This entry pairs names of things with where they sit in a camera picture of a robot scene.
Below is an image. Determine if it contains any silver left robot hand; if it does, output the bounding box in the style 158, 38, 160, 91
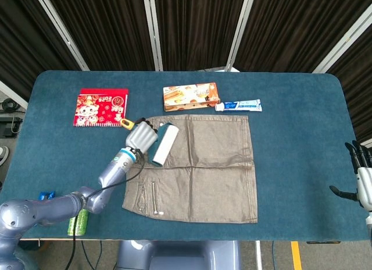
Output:
125, 117, 159, 159

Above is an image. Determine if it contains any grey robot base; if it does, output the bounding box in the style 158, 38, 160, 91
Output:
115, 240, 242, 270

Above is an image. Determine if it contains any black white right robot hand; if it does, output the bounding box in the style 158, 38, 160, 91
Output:
329, 140, 372, 208

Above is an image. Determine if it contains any grey brown zipper skirt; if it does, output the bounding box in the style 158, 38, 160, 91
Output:
121, 114, 259, 224

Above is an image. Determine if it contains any green drink can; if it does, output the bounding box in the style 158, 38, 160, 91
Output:
67, 208, 90, 236

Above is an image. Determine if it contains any black floor equipment box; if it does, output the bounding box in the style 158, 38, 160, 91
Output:
0, 115, 23, 138

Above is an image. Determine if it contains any orange snack box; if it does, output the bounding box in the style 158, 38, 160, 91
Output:
162, 82, 221, 112

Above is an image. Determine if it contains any red spiral calendar notebook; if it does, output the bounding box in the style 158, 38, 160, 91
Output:
72, 88, 130, 128

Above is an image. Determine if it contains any white table leg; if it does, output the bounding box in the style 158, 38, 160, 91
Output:
255, 240, 263, 270

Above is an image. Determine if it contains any blue table cloth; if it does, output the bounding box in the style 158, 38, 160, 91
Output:
0, 70, 369, 242

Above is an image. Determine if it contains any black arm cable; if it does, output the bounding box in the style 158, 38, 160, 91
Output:
70, 150, 145, 270

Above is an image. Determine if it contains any coiled black floor cable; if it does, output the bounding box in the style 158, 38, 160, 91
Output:
0, 97, 22, 113

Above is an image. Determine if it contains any dark folding screen panel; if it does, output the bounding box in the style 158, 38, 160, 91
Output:
142, 0, 256, 72
0, 0, 90, 104
313, 5, 372, 143
226, 0, 372, 74
33, 0, 164, 72

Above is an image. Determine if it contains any blue white toothpaste tube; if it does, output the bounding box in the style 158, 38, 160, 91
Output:
214, 99, 263, 113

